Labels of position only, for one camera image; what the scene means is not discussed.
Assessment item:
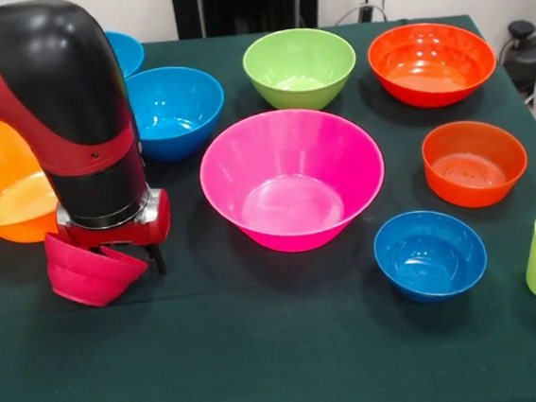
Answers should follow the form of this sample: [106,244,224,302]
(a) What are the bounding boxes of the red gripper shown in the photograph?
[53,187,178,287]

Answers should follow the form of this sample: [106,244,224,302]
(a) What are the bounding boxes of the small crimson red bowl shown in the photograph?
[43,223,153,312]

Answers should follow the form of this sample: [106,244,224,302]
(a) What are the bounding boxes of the light blue plastic bowl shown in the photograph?
[123,61,232,166]
[104,26,147,81]

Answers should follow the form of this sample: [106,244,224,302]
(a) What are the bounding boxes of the large pink plastic bowl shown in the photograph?
[194,99,392,262]

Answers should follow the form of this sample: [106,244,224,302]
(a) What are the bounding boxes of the large orange plastic bowl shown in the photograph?
[0,111,64,247]

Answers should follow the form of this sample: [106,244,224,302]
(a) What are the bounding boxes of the dark green tablecloth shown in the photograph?
[0,3,536,402]

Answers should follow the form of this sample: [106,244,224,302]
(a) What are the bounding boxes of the lime green plastic bowl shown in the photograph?
[238,22,362,118]

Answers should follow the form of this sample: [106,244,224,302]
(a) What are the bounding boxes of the small dark blue bowl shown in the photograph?
[370,204,492,309]

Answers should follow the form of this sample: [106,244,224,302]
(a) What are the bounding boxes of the small red-orange plastic bowl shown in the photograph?
[419,114,533,213]

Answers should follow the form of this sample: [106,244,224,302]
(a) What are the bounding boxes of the wide red-orange plastic bowl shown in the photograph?
[364,15,502,114]

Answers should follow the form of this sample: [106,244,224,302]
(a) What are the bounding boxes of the black round floor stand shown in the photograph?
[497,17,536,113]

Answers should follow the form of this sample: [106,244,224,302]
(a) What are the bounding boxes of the black pedestal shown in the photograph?
[170,0,324,43]

